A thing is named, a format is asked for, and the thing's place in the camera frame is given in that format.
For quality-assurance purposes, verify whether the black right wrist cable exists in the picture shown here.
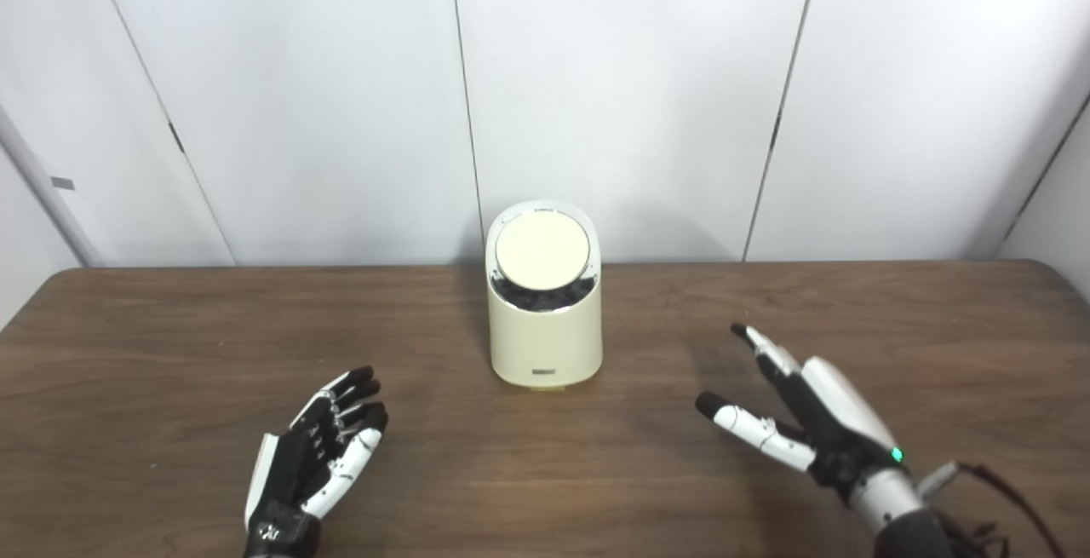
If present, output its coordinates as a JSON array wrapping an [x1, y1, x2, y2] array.
[[915, 460, 1065, 558]]

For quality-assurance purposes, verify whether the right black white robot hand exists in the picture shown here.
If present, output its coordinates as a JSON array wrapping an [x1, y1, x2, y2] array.
[[695, 323, 908, 499]]

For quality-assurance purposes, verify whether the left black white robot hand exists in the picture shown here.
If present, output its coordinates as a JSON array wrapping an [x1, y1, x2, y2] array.
[[243, 365, 389, 558]]

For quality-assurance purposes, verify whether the cream-colored trash bin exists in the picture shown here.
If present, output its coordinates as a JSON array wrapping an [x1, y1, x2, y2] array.
[[485, 200, 604, 390]]

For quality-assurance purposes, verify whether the round cream bin lid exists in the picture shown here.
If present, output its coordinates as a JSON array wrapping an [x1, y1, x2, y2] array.
[[496, 210, 590, 291]]

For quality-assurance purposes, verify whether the black bin liner bag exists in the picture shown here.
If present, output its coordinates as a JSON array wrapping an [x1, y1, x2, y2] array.
[[489, 273, 597, 314]]

